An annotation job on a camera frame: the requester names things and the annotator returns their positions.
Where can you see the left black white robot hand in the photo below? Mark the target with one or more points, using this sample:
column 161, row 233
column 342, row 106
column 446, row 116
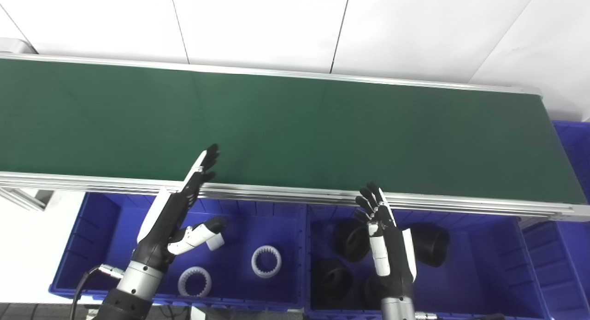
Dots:
column 161, row 228

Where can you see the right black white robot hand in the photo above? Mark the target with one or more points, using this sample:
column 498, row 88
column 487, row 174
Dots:
column 395, row 260

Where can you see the aluminium conveyor leg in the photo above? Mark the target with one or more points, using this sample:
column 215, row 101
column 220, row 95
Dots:
column 23, row 198

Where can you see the green conveyor belt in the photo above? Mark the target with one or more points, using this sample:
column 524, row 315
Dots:
column 299, row 131
column 276, row 192

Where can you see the black cylindrical part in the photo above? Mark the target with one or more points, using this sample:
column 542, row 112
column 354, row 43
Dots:
column 433, row 244
column 332, row 283
column 371, row 292
column 350, row 241

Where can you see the blue bin with black parts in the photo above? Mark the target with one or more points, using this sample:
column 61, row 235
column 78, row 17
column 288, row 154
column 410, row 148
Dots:
column 488, row 274

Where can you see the empty blue bin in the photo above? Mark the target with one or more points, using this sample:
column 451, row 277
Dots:
column 571, row 246

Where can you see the blue bin with white parts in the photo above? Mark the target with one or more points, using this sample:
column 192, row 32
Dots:
column 258, row 223

